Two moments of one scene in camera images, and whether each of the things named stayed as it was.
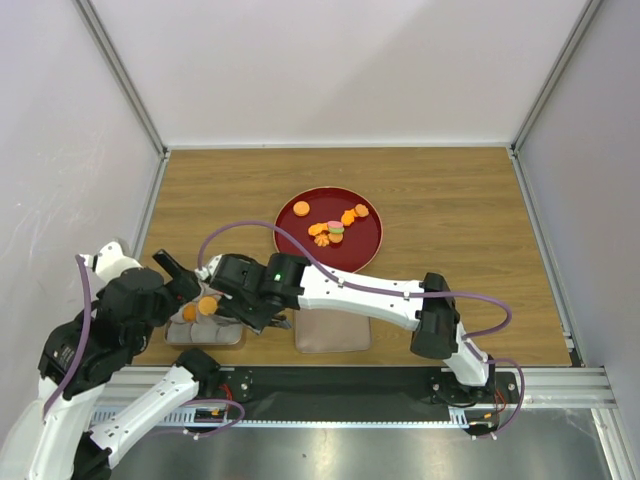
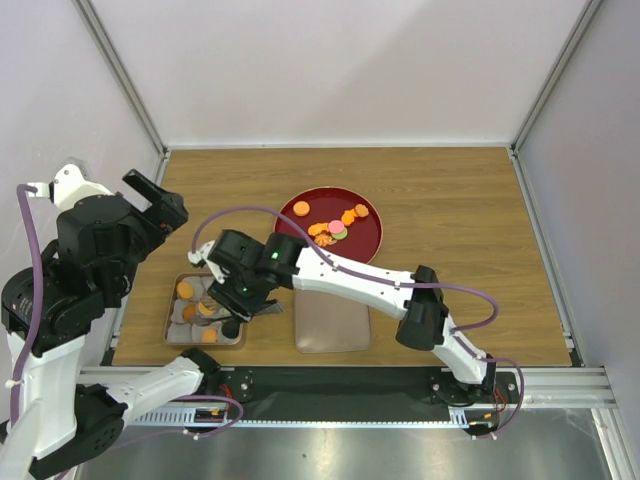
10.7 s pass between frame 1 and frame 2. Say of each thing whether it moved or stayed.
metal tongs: moved
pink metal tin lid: stayed
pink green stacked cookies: stayed
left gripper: moved
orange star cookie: stayed
